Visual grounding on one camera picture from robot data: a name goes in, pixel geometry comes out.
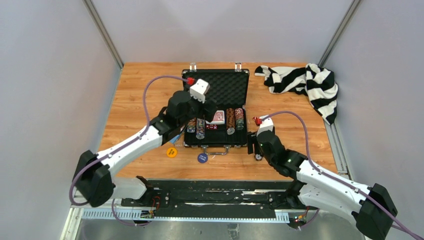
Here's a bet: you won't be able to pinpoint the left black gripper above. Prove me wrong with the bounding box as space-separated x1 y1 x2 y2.
178 85 218 127

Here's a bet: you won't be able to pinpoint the black orange 100 chip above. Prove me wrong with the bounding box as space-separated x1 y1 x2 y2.
255 154 263 161

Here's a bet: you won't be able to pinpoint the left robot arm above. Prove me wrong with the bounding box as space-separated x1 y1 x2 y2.
69 90 218 208

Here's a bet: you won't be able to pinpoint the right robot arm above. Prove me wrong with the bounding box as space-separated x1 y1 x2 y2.
247 130 398 240

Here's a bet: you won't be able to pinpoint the red backed card deck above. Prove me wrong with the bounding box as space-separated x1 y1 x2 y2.
205 110 226 125

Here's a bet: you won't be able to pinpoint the blue tan chip column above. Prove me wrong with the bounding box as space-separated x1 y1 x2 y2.
195 118 206 140

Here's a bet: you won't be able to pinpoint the red dice in case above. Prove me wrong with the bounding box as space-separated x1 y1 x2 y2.
205 124 218 130

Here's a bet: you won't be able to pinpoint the orange black chip column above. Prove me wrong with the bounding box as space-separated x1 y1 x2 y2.
226 108 236 135

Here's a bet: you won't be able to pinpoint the mixed chip column far left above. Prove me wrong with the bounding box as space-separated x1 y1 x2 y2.
186 118 197 133

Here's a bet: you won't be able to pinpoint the black aluminium poker case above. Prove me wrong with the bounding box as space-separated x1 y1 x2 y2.
181 63 250 155

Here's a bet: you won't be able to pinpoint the clear dealer button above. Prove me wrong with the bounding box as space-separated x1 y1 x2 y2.
174 142 185 148

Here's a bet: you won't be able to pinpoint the blue backed playing cards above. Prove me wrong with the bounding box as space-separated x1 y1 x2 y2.
170 132 184 145

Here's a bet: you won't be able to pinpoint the blue small blind button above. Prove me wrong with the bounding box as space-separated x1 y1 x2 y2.
197 153 209 164

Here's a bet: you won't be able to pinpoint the yellow round button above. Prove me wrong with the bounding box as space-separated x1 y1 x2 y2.
166 147 178 158

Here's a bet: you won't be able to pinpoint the black white striped cloth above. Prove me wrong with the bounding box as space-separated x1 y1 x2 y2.
254 63 339 125

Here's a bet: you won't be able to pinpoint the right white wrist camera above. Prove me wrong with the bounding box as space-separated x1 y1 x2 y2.
256 117 274 136

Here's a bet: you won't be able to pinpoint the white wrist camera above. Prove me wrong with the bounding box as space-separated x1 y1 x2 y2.
256 117 274 136
189 79 210 104

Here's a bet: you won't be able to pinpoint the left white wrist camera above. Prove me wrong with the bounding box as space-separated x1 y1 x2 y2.
189 79 210 104

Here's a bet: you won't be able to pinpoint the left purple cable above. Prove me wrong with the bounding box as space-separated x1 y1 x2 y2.
68 75 195 228

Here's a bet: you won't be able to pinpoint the purple cable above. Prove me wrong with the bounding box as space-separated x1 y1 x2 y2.
253 110 424 240
68 75 195 228

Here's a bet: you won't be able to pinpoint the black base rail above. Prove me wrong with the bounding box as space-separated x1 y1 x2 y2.
71 179 372 229

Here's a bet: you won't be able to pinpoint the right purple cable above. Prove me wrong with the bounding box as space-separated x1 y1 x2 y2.
253 110 424 240

